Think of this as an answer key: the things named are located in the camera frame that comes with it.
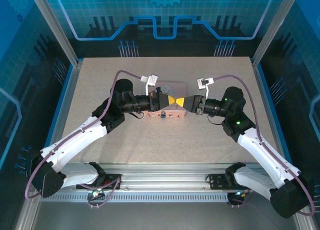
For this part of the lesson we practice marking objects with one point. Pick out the small blue padlock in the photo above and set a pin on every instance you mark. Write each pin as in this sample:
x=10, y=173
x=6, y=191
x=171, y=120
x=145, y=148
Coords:
x=163, y=114

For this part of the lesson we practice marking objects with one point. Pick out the pink box with cartoon print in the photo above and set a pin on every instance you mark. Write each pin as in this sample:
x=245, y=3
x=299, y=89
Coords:
x=181, y=89

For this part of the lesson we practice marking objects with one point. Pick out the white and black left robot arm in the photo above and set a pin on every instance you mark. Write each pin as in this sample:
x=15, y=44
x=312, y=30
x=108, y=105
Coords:
x=75, y=137

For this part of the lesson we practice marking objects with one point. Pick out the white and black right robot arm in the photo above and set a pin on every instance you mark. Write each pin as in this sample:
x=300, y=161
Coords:
x=262, y=152

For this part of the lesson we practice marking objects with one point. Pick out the black connector hub with LEDs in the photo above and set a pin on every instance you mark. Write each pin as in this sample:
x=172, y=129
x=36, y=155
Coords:
x=237, y=195
x=97, y=193

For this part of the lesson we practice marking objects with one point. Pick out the aluminium table side rail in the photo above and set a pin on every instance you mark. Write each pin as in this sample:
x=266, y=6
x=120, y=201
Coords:
x=268, y=109
x=65, y=109

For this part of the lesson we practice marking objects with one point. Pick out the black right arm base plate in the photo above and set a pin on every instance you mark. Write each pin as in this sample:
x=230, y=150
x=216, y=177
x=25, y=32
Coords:
x=216, y=182

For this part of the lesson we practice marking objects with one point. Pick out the long aluminium base rail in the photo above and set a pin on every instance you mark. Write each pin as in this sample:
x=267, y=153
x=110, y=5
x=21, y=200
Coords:
x=162, y=180

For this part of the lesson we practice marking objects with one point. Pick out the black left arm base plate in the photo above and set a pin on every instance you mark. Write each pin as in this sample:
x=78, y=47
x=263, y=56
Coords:
x=113, y=181

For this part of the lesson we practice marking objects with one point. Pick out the aluminium frame post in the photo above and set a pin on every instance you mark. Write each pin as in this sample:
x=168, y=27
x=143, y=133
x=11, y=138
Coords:
x=60, y=32
x=270, y=32

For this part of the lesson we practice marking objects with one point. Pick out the grey metal base plate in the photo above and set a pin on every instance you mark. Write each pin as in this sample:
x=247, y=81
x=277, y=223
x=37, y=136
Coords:
x=162, y=217

